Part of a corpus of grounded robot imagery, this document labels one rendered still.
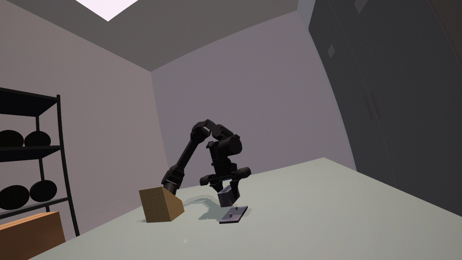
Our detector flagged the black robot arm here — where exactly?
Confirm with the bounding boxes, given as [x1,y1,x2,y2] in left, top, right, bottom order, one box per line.
[161,119,242,195]

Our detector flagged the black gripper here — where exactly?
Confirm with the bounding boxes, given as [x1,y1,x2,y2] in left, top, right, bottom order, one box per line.
[200,156,251,199]

